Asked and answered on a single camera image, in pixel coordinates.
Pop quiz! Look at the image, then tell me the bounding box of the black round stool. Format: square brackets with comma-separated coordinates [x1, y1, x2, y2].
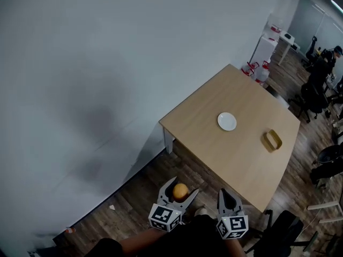
[310, 144, 343, 185]

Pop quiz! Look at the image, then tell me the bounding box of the white metal frame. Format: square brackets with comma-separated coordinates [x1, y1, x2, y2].
[307, 200, 340, 223]

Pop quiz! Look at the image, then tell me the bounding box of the white desk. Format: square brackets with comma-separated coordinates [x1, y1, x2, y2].
[277, 32, 296, 66]

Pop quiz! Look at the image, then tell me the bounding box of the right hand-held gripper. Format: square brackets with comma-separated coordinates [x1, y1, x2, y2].
[216, 188, 249, 240]

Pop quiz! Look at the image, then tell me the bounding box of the person's black clothing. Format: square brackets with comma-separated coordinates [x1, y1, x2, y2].
[91, 214, 247, 257]

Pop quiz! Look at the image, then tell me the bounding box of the yellow rectangular container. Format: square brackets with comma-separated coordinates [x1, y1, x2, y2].
[262, 128, 283, 153]

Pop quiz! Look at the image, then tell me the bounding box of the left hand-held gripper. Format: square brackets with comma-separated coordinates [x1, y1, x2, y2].
[148, 176, 200, 233]

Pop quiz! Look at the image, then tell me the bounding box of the white cabinet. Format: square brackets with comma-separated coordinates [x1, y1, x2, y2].
[250, 35, 279, 64]

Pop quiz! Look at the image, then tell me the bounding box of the white round plate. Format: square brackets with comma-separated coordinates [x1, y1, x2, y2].
[217, 112, 238, 131]

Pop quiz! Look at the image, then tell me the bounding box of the white table leg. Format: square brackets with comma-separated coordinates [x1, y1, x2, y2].
[163, 128, 174, 154]

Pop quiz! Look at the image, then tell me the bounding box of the person's left forearm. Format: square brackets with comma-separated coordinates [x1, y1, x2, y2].
[117, 226, 167, 251]

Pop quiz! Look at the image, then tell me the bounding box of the black office chair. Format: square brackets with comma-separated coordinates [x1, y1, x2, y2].
[245, 209, 319, 257]
[301, 35, 319, 69]
[288, 82, 331, 124]

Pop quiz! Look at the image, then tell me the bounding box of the person's right forearm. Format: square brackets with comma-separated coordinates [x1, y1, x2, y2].
[226, 237, 247, 257]

